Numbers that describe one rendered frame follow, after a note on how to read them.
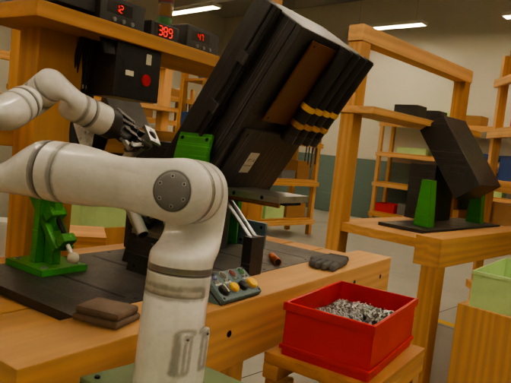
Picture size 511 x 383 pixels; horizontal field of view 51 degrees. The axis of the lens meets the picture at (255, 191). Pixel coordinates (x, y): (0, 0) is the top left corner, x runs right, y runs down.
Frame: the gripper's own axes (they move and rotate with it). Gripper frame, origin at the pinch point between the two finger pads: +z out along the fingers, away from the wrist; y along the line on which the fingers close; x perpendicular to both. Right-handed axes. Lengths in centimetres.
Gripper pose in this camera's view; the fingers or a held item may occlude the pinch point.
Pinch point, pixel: (143, 140)
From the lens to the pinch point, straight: 144.2
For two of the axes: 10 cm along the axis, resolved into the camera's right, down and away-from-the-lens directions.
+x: -7.7, 5.7, 3.0
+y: -3.9, -7.8, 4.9
